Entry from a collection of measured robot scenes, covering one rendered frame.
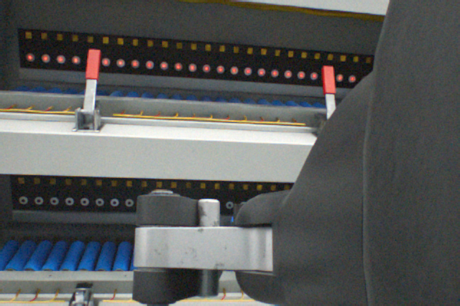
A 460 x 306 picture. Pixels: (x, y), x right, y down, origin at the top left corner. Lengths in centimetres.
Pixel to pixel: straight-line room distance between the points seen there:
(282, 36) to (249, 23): 6
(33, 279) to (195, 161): 22
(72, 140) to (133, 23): 28
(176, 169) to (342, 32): 40
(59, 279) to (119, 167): 15
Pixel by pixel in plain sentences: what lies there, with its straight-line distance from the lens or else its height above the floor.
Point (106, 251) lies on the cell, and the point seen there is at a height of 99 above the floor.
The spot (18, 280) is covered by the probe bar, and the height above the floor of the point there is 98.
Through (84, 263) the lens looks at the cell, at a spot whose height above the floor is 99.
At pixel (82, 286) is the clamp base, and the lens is 48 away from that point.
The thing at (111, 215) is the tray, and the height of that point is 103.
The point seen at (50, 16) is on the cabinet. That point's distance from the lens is 68.
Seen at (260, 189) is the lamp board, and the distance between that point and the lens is 59.
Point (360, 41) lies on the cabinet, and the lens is 72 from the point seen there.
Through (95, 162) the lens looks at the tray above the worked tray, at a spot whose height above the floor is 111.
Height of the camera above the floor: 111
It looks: 1 degrees up
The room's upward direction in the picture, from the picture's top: 2 degrees clockwise
